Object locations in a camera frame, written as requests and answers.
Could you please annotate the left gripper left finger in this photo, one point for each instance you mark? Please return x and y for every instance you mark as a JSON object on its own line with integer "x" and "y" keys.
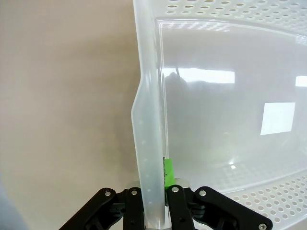
{"x": 124, "y": 210}

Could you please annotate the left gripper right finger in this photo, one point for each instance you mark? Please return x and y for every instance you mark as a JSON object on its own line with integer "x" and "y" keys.
{"x": 182, "y": 210}

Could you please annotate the white perforated plastic basket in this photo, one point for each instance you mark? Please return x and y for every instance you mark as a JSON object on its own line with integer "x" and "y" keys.
{"x": 216, "y": 95}

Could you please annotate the white rectangular sticker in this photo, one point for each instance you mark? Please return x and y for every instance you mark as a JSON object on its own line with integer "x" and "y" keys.
{"x": 278, "y": 118}

